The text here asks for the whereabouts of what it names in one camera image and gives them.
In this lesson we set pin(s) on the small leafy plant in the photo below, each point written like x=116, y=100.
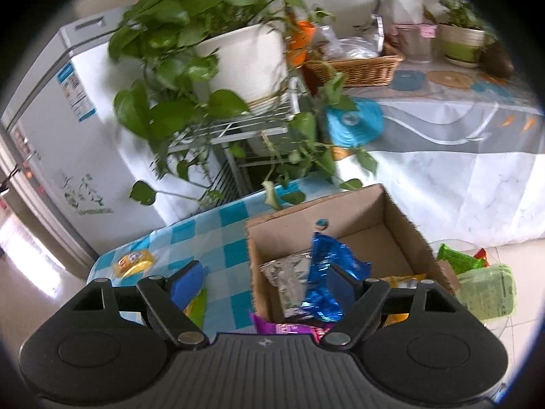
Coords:
x=462, y=12

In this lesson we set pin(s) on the brown round pot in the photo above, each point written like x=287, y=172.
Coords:
x=498, y=59

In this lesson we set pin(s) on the light green package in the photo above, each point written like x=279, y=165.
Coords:
x=489, y=292

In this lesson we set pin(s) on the orange plastic pot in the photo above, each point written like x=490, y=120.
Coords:
x=300, y=42

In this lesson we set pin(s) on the blue foil snack packet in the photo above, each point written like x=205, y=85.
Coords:
x=328, y=255

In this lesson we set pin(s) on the clear plastic bags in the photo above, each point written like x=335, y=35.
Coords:
x=353, y=44

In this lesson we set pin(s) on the white refrigerator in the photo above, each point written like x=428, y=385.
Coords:
x=85, y=115

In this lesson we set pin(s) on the white marbled tablecloth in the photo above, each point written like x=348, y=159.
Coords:
x=468, y=179

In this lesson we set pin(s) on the small yellow snack packet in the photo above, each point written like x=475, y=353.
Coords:
x=134, y=263

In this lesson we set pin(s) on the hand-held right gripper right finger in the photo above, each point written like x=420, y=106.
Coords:
x=342, y=289

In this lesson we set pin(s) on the purple snack packet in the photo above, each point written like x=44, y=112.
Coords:
x=285, y=329

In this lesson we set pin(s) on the large white plant pot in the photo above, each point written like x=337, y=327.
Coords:
x=251, y=59

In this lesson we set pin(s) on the green and white plant pot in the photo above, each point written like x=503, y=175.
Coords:
x=462, y=47

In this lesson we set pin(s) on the orange packet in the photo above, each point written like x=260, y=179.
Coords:
x=481, y=255

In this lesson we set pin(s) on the wicker basket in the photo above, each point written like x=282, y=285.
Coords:
x=362, y=70

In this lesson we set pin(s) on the clear bin with green packets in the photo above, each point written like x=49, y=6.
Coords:
x=498, y=328

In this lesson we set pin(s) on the bright green packet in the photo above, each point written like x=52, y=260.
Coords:
x=457, y=257

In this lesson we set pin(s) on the white square plant pot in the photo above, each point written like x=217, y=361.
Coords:
x=402, y=6

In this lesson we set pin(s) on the silver foil snack packet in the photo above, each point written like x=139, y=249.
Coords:
x=285, y=281

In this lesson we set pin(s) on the blue checkered tablecloth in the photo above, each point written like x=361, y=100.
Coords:
x=221, y=255

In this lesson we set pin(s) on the cardboard box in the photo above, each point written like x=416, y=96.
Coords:
x=366, y=213

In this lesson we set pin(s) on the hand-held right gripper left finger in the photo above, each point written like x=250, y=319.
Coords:
x=187, y=285

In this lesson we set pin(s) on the white metal rack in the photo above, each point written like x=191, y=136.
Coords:
x=238, y=125

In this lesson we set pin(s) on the green pothos plant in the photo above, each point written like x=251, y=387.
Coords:
x=170, y=12

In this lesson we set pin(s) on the green snack packet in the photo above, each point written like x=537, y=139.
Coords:
x=198, y=311

